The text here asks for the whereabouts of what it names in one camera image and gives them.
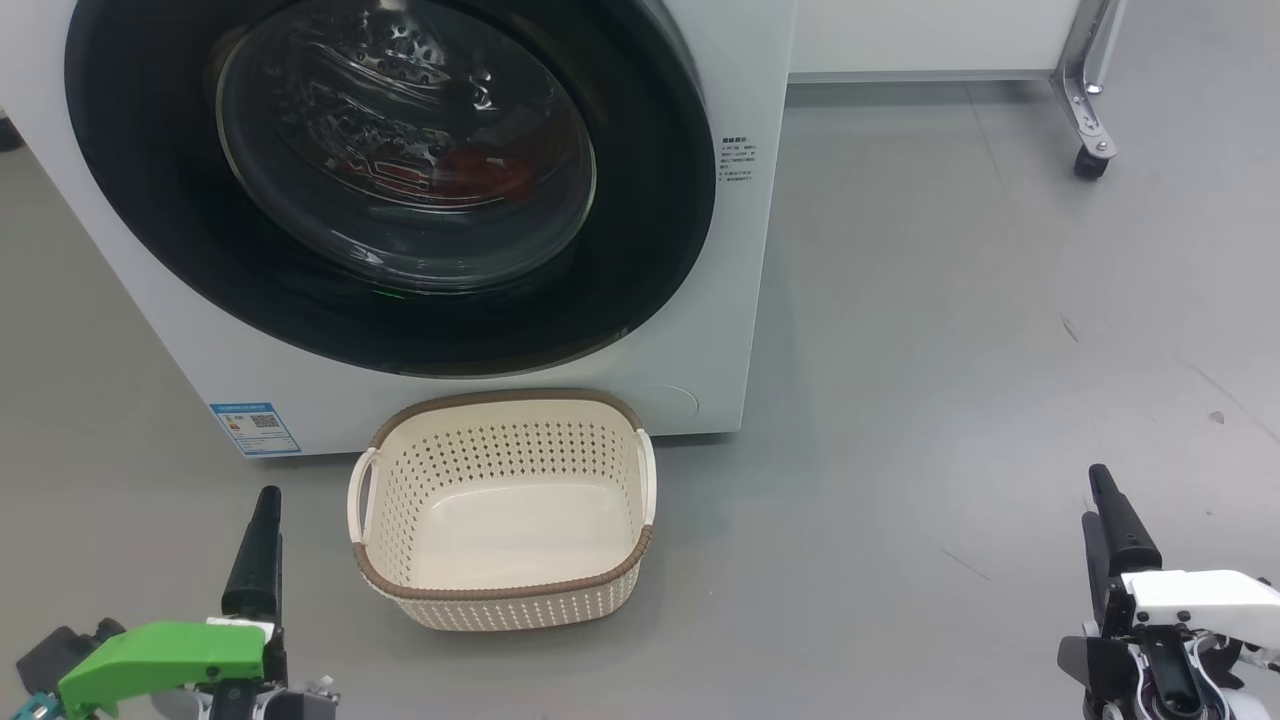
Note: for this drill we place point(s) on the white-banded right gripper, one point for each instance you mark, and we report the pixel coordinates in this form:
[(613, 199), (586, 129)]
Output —
[(1200, 595)]

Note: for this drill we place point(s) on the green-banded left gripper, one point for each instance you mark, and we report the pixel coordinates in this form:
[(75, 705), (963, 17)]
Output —
[(150, 655)]

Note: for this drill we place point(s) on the black round glass washer door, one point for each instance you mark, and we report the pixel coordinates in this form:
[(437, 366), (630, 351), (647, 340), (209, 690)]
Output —
[(150, 200)]

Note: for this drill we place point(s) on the red Bulls jersey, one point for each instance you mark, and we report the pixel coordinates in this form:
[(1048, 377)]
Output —
[(520, 175)]

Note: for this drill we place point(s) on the cream perforated laundry basket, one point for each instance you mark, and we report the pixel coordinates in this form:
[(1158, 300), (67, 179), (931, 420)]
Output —
[(500, 520)]

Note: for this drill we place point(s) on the white front-load washing machine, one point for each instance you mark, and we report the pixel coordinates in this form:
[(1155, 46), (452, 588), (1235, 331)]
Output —
[(700, 300)]

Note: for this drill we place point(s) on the white flat panel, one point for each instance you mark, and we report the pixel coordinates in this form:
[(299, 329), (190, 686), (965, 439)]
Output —
[(900, 35)]

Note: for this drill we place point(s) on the silver metal frame leg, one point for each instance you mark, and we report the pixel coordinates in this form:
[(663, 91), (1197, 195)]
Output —
[(1085, 115)]

